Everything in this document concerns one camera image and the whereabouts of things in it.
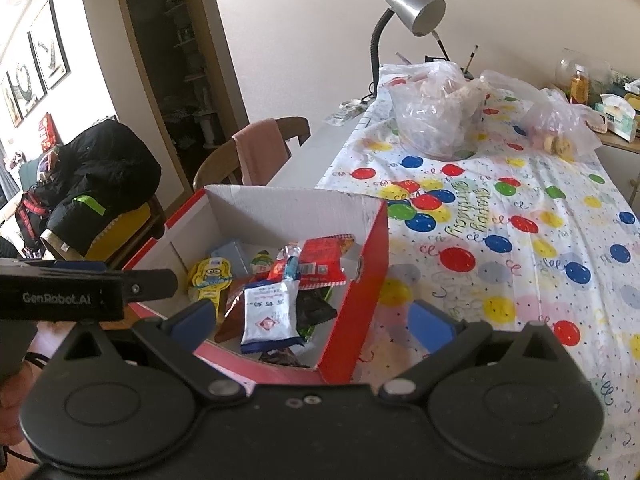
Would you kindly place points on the yellow liquid bottle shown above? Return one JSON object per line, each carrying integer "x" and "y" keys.
{"x": 580, "y": 87}

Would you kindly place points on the pink cloth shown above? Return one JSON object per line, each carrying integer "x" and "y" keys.
{"x": 260, "y": 155}

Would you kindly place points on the armchair with yellow cushion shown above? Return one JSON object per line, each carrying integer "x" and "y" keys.
{"x": 120, "y": 230}

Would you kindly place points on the white cabinet with wooden top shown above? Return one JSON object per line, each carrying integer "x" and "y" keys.
{"x": 625, "y": 160}

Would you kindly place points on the red snack bag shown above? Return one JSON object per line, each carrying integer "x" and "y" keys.
{"x": 325, "y": 260}

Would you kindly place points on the black jacket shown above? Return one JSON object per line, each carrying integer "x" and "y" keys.
{"x": 105, "y": 170}

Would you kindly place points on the large clear plastic bag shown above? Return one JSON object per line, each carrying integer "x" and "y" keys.
{"x": 435, "y": 115}

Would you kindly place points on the silver desk lamp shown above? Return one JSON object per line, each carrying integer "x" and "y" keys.
{"x": 415, "y": 7}

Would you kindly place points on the dark brown snack packet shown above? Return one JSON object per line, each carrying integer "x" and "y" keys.
{"x": 285, "y": 358}

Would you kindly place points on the wooden display cabinet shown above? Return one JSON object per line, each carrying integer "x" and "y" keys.
{"x": 185, "y": 60}

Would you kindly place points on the brown chocolate packet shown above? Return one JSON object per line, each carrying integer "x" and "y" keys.
{"x": 312, "y": 310}

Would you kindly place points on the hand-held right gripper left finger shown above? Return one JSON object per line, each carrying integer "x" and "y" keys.
{"x": 192, "y": 325}

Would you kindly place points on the blue grey snack packet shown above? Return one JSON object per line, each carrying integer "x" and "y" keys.
{"x": 230, "y": 255}

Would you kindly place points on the tissue box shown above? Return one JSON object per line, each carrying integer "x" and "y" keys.
{"x": 617, "y": 115}

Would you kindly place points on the white blue snack packet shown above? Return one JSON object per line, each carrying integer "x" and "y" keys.
{"x": 267, "y": 317}

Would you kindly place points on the plastic bag with biscuits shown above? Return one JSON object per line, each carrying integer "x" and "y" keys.
{"x": 555, "y": 120}

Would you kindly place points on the small cartoon snack packet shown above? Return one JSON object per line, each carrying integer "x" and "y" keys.
{"x": 261, "y": 262}

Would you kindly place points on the balloon print tablecloth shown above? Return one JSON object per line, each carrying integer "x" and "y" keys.
{"x": 525, "y": 200}

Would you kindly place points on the large framed picture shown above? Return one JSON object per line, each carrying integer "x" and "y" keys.
{"x": 50, "y": 45}

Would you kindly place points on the person's left hand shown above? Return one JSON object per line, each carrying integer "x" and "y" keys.
{"x": 12, "y": 410}

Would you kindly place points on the yellow cartoon snack packet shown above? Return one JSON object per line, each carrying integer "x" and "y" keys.
{"x": 210, "y": 275}

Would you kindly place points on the green snack packet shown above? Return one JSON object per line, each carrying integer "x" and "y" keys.
{"x": 306, "y": 332}

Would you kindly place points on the red cardboard box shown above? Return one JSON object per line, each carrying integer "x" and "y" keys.
{"x": 280, "y": 210}

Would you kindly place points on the round glass jar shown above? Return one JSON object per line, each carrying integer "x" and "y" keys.
{"x": 597, "y": 67}

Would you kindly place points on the red brown snack packet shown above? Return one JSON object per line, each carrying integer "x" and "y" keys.
{"x": 232, "y": 320}

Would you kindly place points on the red black backpack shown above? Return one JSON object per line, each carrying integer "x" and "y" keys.
{"x": 30, "y": 215}

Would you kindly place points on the red gift box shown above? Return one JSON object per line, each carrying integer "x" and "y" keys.
{"x": 49, "y": 130}

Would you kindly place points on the shiny candy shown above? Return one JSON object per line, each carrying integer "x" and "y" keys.
{"x": 292, "y": 265}

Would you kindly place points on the small clear packet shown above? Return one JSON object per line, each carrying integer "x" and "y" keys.
{"x": 341, "y": 117}

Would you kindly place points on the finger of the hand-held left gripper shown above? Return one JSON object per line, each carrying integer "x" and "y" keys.
{"x": 150, "y": 284}
{"x": 80, "y": 266}

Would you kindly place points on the white tape roll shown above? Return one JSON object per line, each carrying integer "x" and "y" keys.
{"x": 351, "y": 103}

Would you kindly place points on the round back wooden chair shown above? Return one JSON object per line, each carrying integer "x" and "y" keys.
{"x": 295, "y": 127}

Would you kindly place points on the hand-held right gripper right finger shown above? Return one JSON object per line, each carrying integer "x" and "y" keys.
{"x": 432, "y": 327}

